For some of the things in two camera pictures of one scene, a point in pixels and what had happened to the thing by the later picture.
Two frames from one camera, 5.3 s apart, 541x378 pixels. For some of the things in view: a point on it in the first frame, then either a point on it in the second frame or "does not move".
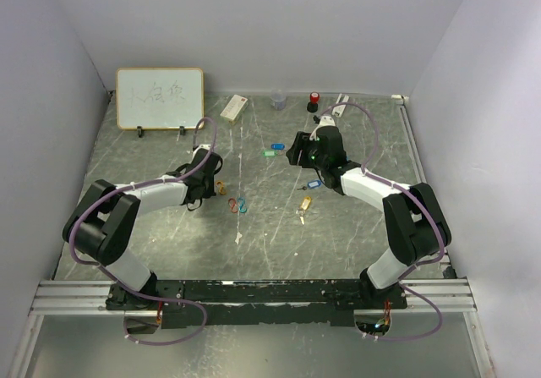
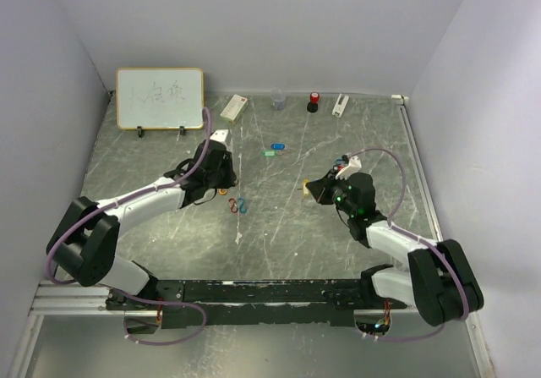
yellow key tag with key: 305,205 → 305,189
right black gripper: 301,144 → 321,188
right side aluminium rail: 418,172 does not move
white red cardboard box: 234,109 does not move
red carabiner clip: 232,202 does not move
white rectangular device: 339,109 does not move
